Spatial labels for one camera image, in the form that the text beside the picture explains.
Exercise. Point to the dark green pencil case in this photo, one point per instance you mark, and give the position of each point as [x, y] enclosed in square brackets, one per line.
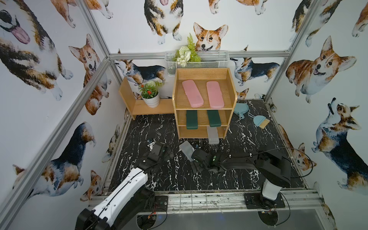
[214, 118]
[191, 120]

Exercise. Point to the white wire basket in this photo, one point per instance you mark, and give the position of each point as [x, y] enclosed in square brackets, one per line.
[211, 59]

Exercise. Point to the light blue hand brush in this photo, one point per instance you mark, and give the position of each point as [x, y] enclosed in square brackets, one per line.
[259, 121]

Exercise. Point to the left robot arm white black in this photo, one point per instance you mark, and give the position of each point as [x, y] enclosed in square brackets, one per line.
[130, 197]

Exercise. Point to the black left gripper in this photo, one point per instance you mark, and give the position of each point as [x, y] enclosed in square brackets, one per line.
[161, 149]

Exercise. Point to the low wooden corner shelf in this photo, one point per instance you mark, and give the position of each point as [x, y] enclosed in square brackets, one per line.
[139, 107]

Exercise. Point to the white flowers with fern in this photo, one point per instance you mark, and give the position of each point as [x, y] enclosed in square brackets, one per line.
[187, 53]

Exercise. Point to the translucent white pencil case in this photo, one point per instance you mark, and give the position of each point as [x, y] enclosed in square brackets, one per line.
[213, 137]
[187, 149]

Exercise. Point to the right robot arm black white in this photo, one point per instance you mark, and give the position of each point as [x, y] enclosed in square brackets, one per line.
[275, 167]

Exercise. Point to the light blue dustpan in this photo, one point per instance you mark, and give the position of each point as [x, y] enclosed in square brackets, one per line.
[241, 109]

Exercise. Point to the pink pencil case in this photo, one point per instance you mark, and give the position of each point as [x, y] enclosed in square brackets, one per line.
[215, 95]
[193, 94]

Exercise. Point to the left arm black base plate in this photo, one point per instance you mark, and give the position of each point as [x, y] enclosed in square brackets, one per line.
[156, 203]

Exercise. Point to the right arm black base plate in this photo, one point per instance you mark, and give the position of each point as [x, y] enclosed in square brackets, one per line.
[257, 201]

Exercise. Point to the wooden three-tier shelf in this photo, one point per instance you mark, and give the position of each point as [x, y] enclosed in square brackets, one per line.
[182, 104]

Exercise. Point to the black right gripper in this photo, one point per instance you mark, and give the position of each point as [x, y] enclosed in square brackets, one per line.
[198, 158]

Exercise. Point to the aluminium frame rails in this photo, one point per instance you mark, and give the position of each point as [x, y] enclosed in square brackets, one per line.
[49, 56]

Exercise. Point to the red flower plant white pot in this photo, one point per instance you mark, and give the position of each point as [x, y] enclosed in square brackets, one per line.
[150, 93]

